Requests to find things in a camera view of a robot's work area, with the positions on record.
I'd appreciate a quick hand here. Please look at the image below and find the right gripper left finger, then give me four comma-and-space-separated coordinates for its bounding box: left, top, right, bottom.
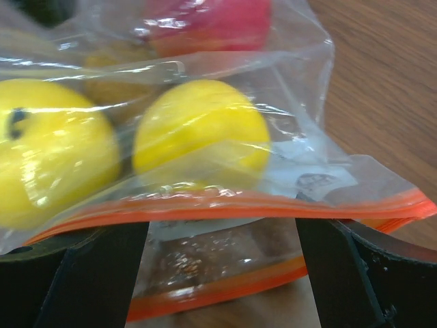
1, 223, 149, 327

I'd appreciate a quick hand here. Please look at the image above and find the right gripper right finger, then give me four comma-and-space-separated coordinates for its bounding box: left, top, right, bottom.
296, 219, 436, 327

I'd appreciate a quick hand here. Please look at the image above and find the yellow fake lemon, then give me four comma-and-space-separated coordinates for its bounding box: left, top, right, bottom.
1, 79, 122, 230

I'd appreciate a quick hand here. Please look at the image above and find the yellow fake fruit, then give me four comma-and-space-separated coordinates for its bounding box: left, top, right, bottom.
132, 80, 270, 189

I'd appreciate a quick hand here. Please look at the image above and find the clear zip top bag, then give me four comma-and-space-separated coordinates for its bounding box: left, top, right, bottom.
1, 1, 436, 327

